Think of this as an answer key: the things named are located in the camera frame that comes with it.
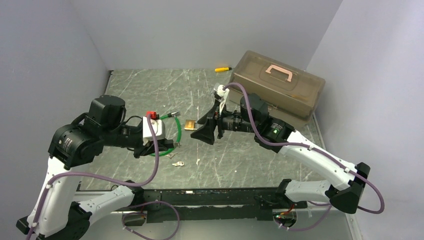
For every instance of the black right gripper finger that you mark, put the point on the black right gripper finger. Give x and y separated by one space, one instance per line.
206 132
212 111

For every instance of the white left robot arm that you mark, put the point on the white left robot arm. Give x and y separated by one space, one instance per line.
56 215

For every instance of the silver key bunch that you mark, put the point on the silver key bunch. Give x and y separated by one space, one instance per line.
178 164

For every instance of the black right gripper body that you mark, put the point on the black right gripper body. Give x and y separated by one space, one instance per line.
233 121

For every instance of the brass padlock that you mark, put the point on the brass padlock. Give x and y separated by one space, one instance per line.
190 125

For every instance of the small silver key pair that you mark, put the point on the small silver key pair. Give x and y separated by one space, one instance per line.
171 155

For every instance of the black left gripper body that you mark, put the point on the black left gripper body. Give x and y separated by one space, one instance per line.
130 138

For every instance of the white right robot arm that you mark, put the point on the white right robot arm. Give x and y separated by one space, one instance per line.
343 182

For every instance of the yellow screwdriver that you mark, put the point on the yellow screwdriver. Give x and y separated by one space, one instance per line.
222 69

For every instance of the translucent brown toolbox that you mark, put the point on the translucent brown toolbox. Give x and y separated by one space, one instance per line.
292 94

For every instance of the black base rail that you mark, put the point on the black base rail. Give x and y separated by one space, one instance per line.
259 203

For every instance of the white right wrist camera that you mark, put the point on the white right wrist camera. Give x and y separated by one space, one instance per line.
221 94

